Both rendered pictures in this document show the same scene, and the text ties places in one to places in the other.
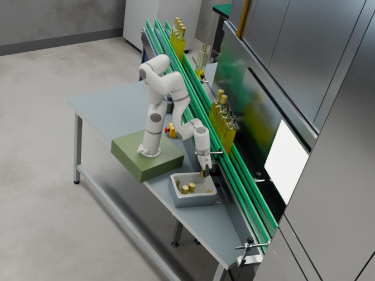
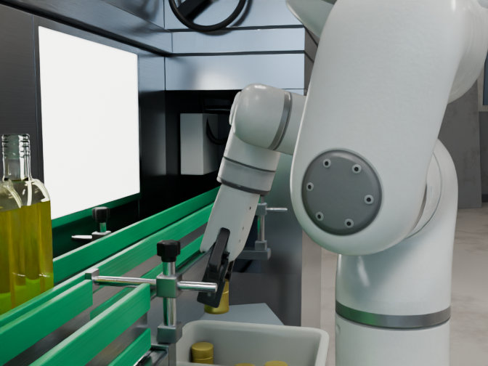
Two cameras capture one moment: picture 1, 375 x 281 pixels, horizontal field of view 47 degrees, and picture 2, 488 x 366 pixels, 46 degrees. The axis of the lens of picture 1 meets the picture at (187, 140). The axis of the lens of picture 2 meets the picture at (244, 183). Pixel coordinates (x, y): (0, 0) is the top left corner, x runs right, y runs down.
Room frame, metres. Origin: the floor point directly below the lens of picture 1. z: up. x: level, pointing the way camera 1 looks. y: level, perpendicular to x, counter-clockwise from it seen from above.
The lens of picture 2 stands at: (2.39, 0.37, 1.16)
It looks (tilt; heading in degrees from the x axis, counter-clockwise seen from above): 6 degrees down; 215
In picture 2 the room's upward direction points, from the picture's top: straight up
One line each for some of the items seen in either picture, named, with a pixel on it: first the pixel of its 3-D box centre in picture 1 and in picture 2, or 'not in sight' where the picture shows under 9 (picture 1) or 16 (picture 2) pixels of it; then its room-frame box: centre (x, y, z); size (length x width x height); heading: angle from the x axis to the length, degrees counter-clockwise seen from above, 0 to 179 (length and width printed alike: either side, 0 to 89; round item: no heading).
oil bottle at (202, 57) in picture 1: (201, 61); not in sight; (2.84, 0.02, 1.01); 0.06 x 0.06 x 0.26; 31
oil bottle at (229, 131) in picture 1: (227, 139); (20, 269); (2.00, -0.22, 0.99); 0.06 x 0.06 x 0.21; 24
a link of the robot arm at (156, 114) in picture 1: (156, 116); (388, 218); (1.93, 0.19, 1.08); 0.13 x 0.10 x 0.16; 3
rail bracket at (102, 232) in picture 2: (258, 182); (90, 245); (1.73, -0.41, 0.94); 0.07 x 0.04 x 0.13; 113
